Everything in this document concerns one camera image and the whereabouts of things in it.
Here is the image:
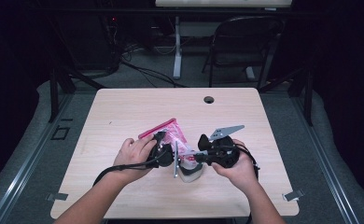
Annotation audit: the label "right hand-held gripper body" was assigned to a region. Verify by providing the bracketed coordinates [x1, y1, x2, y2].
[197, 124, 245, 170]

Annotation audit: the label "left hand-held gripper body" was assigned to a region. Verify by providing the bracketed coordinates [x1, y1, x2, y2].
[147, 136, 180, 179]

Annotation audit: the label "pink and white plastic bag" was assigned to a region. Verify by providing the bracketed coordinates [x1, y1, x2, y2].
[137, 118, 201, 163]

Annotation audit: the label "person's right hand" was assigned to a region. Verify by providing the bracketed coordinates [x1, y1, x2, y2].
[210, 138, 259, 193]

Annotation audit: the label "person's left hand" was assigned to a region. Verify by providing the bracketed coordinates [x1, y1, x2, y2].
[112, 133, 158, 185]

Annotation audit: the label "grey tape strip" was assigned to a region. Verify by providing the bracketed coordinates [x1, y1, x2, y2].
[282, 189, 305, 203]
[45, 192, 69, 203]

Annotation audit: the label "white desk leg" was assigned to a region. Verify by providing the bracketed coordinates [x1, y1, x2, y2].
[173, 16, 183, 80]

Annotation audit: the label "black folding chair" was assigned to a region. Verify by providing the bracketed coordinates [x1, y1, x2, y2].
[201, 15, 285, 91]

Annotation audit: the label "right hand-held gripper cable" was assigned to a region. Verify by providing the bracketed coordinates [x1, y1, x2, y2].
[238, 143, 261, 181]

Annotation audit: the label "hand-held gripper cable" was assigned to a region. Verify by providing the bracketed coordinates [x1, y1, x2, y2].
[91, 151, 164, 189]
[238, 143, 261, 181]

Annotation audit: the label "left hand-held gripper cable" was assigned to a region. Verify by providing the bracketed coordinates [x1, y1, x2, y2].
[91, 151, 164, 189]

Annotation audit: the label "black floor cables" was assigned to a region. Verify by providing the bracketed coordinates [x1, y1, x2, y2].
[118, 43, 188, 89]

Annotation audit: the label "metal floor rail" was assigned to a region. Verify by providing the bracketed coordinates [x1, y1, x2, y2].
[289, 92, 362, 224]
[0, 92, 76, 224]

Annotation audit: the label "black metal frame stand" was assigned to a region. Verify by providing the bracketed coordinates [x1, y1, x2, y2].
[48, 63, 107, 123]
[258, 63, 315, 127]

